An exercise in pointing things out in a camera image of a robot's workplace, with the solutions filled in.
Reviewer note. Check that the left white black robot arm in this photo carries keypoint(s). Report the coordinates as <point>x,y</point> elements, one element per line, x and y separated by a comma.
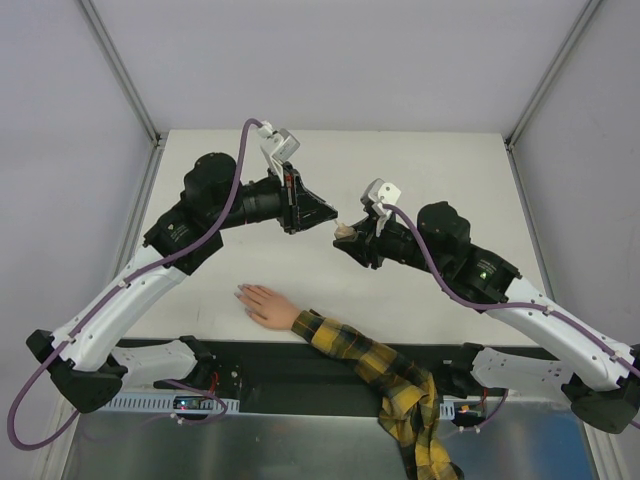
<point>83,357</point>

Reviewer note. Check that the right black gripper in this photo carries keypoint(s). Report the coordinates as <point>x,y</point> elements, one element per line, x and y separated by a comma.
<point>375,243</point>

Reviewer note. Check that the mannequin hand with painted nails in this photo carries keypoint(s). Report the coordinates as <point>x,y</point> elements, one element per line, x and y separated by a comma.
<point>267,308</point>

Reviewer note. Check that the yellow black plaid shirt sleeve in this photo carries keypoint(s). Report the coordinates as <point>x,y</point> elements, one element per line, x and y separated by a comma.
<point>410,403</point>

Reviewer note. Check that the white slotted cable duct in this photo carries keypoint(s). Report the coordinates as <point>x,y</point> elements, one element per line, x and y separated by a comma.
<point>163,403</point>

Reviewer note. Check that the right control board yellow connector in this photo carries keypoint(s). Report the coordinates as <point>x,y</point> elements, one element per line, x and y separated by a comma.
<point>476,410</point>

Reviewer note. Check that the right aluminium frame post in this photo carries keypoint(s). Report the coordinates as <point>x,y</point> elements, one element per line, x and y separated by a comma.
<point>553,71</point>

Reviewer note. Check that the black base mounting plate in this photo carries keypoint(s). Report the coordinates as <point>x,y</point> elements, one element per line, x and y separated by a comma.
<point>295,379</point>

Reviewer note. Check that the left aluminium frame post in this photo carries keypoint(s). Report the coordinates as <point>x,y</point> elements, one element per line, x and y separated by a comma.
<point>116,64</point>

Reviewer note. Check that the beige nail polish bottle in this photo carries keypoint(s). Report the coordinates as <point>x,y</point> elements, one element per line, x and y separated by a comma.
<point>344,231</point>

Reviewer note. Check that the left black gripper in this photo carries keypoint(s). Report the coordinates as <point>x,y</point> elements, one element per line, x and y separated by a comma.
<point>289,198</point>

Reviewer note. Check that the aluminium frame post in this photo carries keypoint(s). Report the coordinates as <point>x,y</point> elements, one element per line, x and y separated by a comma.
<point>116,64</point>
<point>553,71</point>

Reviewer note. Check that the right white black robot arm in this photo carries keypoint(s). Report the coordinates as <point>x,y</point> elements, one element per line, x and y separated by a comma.
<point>594,376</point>

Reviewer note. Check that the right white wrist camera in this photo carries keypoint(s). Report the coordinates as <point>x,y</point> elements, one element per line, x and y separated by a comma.
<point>375,199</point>

